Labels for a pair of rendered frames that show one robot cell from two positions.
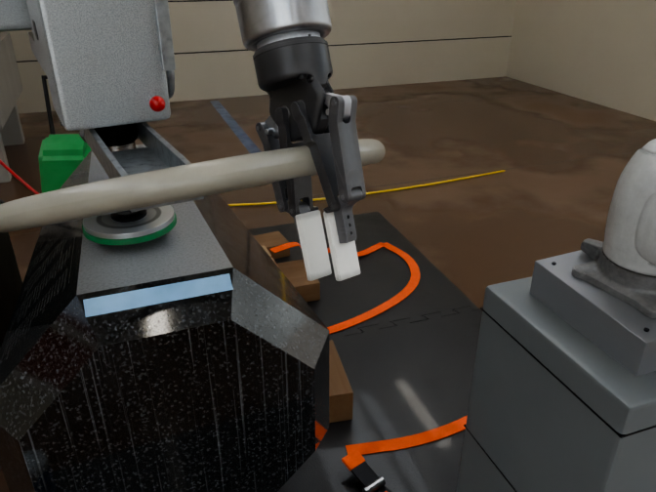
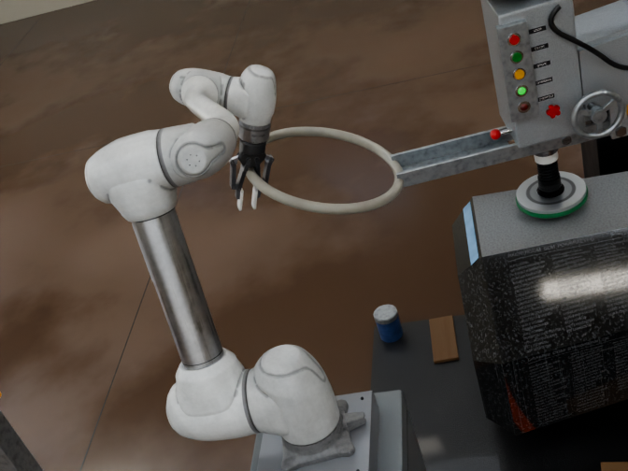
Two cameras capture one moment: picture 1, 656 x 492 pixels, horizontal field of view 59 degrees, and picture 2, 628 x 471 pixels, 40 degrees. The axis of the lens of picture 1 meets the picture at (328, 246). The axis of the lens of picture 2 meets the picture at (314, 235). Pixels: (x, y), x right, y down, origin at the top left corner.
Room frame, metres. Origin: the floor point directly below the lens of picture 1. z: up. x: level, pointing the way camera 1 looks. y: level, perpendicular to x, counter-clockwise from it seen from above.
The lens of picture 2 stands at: (1.92, -1.70, 2.45)
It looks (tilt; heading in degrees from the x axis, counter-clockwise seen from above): 34 degrees down; 125
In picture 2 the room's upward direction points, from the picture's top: 19 degrees counter-clockwise
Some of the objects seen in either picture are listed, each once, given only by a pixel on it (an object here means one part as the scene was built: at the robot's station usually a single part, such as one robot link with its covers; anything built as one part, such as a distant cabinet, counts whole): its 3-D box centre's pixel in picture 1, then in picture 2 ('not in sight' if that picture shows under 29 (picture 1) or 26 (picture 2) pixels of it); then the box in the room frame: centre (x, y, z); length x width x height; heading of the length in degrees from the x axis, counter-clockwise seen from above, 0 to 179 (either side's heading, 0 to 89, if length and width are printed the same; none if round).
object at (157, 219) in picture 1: (129, 217); (550, 192); (1.29, 0.48, 0.85); 0.21 x 0.21 x 0.01
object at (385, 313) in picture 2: not in sight; (388, 323); (0.51, 0.59, 0.08); 0.10 x 0.10 x 0.13
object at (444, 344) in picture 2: not in sight; (443, 338); (0.74, 0.59, 0.02); 0.25 x 0.10 x 0.01; 112
